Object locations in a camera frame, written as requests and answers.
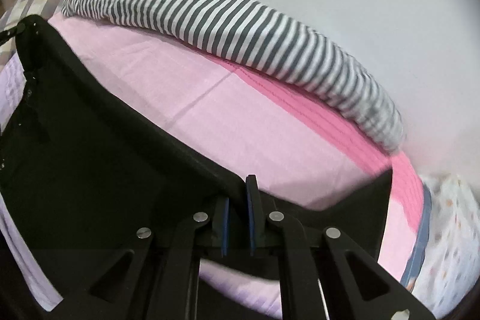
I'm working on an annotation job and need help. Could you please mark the black denim pants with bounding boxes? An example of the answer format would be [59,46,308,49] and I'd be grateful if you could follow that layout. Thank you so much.
[0,13,395,320]

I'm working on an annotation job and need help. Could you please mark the pink purple plaid bedsheet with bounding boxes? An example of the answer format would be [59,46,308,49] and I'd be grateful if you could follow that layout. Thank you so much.
[0,13,432,319]

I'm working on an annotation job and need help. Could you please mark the white spotted cloth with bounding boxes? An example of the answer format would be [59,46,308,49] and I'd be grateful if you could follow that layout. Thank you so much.
[412,175,479,319]

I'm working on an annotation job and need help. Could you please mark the grey white striped blanket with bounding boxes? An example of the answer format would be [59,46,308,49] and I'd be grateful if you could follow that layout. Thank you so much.
[62,0,404,154]

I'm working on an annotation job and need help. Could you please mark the plaid beige purple pillow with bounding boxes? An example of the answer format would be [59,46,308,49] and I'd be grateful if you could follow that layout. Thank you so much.
[0,0,73,58]

